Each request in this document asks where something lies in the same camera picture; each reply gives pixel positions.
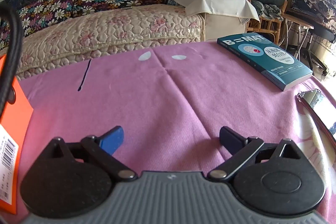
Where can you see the dark floral cloth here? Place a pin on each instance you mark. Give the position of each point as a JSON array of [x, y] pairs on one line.
[[317, 1]]

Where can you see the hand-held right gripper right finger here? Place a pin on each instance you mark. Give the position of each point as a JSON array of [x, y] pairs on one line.
[[229, 138]]

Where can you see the orange cardboard box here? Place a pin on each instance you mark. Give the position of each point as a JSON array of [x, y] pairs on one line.
[[19, 111]]

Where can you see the mirror with dark red frame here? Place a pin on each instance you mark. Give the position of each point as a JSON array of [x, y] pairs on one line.
[[315, 103]]

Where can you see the beige floral quilted sofa cover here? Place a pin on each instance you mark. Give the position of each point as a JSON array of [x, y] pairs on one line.
[[118, 27]]

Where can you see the grey plaid cloth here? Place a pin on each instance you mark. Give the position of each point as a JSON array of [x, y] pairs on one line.
[[270, 10]]

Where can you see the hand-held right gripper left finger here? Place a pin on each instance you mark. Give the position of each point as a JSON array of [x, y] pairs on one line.
[[113, 138]]

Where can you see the black office chair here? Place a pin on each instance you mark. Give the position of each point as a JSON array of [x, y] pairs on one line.
[[323, 32]]

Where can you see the teal book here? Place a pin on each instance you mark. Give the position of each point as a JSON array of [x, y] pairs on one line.
[[265, 61]]

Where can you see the small wooden folding table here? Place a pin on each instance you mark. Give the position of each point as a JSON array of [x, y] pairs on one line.
[[299, 22]]

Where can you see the beige side table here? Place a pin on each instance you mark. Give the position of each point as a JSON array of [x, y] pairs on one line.
[[225, 27]]

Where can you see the wicker chair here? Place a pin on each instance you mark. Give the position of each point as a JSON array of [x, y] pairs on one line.
[[273, 27]]

